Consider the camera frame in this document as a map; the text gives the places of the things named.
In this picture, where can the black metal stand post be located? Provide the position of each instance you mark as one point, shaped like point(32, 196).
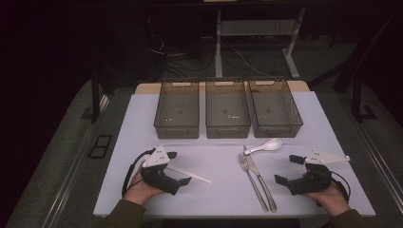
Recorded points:
point(95, 98)
point(356, 101)

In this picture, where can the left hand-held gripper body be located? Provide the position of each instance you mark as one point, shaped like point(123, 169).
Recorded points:
point(155, 177)

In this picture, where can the metal floor rail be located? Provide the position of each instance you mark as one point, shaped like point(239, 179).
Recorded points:
point(381, 164)
point(66, 190)

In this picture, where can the white metal desk frame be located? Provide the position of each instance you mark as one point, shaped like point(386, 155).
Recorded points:
point(218, 47)

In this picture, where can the person's left hand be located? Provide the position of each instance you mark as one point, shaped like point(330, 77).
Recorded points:
point(139, 190)

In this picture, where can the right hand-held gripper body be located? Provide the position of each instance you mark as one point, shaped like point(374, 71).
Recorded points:
point(312, 182)

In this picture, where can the silver metal fork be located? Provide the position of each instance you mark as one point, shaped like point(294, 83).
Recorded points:
point(243, 161)

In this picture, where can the white ceramic spoon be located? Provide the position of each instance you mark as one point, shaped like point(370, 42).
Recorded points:
point(272, 145)

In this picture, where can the smoky transparent plastic bin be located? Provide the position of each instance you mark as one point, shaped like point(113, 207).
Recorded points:
point(226, 107)
point(272, 104)
point(177, 114)

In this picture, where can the silver metal knife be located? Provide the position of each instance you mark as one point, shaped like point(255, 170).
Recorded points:
point(251, 161)

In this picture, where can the white table cover sheet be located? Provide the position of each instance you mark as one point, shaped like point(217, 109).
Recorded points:
point(215, 190)

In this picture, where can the white chopstick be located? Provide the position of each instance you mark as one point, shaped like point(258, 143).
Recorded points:
point(190, 174)

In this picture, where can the person's right hand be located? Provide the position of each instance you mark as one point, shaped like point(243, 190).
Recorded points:
point(329, 198)

